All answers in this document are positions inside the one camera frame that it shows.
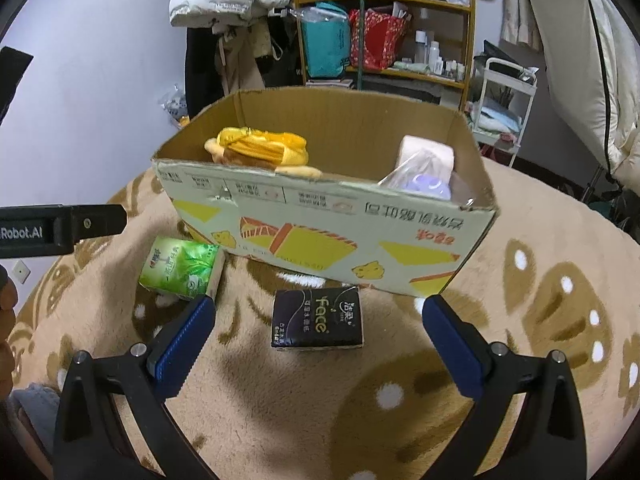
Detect wooden shelf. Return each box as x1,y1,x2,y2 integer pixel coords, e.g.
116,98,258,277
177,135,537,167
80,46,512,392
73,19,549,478
293,0,476,110

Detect person's left hand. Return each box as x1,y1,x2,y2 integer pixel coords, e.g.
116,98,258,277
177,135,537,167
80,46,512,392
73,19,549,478
0,266,18,400

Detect cardboard box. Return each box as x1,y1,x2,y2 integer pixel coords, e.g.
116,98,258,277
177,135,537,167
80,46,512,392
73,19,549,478
152,87,498,296

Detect white rolling cart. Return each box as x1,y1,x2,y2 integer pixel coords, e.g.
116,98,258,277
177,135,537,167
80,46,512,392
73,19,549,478
466,55,538,167

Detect red bag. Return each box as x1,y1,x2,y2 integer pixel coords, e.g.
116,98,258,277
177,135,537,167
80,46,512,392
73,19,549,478
363,9,411,70

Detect yellow plush toy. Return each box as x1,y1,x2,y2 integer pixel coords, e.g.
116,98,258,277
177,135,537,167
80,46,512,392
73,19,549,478
204,127,322,179

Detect clear bagged purple item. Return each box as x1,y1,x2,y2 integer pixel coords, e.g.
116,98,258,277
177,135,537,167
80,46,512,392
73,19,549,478
378,162,477,206

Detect black tissue pack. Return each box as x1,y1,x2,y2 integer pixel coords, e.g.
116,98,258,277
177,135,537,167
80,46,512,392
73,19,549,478
271,286,363,350

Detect white mattress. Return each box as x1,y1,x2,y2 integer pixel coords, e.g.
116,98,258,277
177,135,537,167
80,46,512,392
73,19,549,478
529,0,639,193

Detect teal bag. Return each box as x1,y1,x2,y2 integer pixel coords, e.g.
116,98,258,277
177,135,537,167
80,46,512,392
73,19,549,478
300,2,350,78

